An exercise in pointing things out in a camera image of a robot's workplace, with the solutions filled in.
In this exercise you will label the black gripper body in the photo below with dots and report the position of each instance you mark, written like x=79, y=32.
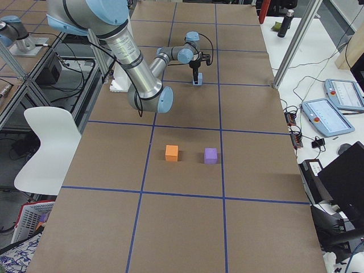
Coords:
x=194, y=67

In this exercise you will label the white perforated basket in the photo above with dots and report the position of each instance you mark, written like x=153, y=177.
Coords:
x=29, y=218

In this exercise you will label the near teach pendant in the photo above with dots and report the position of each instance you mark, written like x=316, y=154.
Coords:
x=326, y=118

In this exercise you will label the purple foam block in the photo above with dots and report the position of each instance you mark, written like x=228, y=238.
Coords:
x=210, y=156

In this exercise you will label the teach pendant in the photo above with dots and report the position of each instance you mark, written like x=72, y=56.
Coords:
x=345, y=94
x=326, y=118

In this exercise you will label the far teach pendant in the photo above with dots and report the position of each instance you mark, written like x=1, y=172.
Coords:
x=345, y=94

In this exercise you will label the orange foam block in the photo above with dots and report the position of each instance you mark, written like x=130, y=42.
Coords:
x=172, y=153

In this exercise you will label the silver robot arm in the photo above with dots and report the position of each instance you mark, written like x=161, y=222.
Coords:
x=108, y=20

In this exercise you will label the white chair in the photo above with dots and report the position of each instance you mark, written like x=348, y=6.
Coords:
x=45, y=171

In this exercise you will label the aluminium frame post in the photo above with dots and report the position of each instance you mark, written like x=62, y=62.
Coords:
x=298, y=37

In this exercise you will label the black water bottle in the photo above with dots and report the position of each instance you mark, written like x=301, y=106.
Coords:
x=285, y=25

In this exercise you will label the black laptop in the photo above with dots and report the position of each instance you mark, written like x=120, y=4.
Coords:
x=343, y=179

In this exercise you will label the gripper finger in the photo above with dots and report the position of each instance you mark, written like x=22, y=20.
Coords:
x=195, y=75

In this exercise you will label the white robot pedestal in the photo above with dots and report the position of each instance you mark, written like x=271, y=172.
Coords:
x=121, y=81

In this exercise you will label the light blue foam block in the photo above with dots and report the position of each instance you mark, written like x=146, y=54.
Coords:
x=200, y=79

